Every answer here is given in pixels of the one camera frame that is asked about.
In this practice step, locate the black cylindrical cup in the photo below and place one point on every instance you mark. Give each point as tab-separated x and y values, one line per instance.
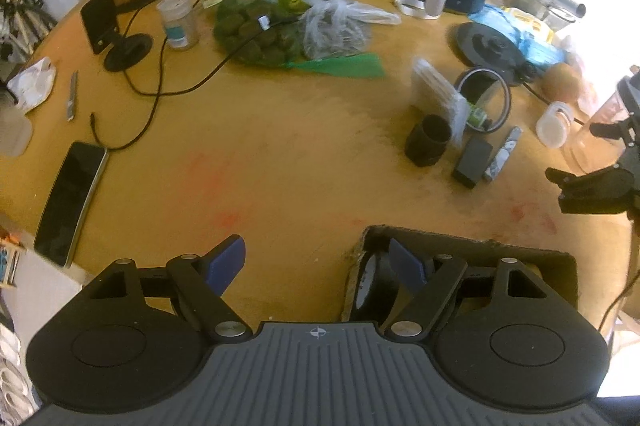
427	141

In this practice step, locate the green net bag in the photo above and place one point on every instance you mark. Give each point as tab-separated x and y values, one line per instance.
250	36

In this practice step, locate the yellow packet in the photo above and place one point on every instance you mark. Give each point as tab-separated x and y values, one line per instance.
530	23

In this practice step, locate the dark cardboard storage box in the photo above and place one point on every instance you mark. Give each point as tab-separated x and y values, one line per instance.
500	251

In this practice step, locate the bicycle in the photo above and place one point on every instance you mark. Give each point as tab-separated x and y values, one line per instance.
22	18

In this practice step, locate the black kettle base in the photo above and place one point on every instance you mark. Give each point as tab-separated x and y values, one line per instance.
487	46

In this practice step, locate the wooden desktop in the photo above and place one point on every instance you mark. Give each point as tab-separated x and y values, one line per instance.
280	156

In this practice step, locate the clear shaker bottle grey lid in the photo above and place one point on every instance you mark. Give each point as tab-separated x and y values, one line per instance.
587	151

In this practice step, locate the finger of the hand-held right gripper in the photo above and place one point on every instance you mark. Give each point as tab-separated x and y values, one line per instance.
595	191
631	131

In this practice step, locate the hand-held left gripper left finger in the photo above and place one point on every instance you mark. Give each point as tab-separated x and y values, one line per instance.
227	263

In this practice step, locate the cotton swab box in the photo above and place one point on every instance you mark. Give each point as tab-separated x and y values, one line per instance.
440	96

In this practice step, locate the white crumpled bag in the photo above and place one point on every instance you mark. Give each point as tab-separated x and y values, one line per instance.
32	83

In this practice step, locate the clear bag of seeds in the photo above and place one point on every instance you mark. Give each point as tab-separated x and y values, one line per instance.
332	31

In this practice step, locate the small spice jar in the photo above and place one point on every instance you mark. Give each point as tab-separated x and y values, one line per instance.
177	23

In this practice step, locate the black smartphone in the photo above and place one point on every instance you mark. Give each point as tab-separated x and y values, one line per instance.
70	201

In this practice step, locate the black phone stand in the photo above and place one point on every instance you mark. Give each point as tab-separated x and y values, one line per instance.
102	18

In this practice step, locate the blue wipes packet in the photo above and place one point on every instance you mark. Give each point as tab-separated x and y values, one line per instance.
537	48

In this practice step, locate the silver foil roll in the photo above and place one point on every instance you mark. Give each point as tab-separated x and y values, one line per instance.
567	7

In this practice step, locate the patterned silver bar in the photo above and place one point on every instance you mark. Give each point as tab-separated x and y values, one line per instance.
502	153

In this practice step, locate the small green sachet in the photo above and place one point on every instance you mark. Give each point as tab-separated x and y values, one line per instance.
212	2

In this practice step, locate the brown apple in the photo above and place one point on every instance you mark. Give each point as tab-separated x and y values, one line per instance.
562	82

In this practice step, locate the small black box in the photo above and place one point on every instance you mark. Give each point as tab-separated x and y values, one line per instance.
472	161

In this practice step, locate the white plastic jar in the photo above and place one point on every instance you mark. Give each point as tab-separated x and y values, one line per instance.
552	126

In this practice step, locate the green tube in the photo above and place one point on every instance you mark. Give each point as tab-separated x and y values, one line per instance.
477	115

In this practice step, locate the white translucent container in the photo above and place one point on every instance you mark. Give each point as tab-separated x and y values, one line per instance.
12	133

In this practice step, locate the round mirror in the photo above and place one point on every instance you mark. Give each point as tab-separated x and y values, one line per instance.
472	83

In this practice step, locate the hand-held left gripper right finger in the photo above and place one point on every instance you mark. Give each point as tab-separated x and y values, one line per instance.
406	263

